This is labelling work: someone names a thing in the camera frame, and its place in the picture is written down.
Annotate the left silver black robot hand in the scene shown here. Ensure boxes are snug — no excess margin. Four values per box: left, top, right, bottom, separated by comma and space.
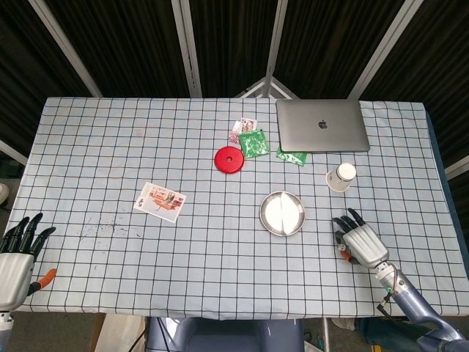
0, 212, 58, 312

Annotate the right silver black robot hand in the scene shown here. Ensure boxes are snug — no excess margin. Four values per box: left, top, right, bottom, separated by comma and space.
331, 208, 389, 271

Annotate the white paper cup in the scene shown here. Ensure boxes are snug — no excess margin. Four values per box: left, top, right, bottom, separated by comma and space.
325, 162, 358, 193

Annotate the silver metal plate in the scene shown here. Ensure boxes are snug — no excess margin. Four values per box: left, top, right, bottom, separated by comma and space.
259, 190, 306, 238

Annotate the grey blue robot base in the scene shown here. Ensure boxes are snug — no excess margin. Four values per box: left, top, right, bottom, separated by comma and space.
145, 317, 305, 352

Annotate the dark blue fabric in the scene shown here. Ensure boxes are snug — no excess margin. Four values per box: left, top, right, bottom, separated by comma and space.
353, 317, 422, 352

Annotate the green foil packet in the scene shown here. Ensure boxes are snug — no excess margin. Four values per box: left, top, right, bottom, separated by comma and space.
237, 128, 271, 159
276, 146, 309, 167

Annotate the grey closed laptop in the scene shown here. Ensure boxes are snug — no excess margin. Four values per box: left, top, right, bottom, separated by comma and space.
275, 98, 371, 153

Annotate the brown cardboard box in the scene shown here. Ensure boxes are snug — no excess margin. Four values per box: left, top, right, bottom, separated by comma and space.
89, 315, 148, 352

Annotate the red round plastic disc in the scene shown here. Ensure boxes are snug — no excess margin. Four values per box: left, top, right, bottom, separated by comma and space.
214, 145, 245, 174

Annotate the illustrated postcard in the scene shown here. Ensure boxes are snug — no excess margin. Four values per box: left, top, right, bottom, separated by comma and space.
133, 181, 187, 223

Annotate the blue checkered tablecloth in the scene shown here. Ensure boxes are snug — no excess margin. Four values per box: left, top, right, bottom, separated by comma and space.
0, 95, 465, 319

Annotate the pink patterned packet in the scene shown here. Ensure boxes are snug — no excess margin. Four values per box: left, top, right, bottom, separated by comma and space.
228, 120, 245, 144

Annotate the white frame side bar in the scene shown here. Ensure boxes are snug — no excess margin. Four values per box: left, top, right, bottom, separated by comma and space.
445, 155, 469, 181
0, 139, 29, 166

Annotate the white triangular frame brace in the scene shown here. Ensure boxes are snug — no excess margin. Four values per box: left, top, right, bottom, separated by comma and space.
234, 76, 300, 100

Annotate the white frame post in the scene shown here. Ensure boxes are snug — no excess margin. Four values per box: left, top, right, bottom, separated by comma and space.
347, 0, 418, 100
171, 0, 203, 98
28, 0, 103, 98
263, 0, 290, 98

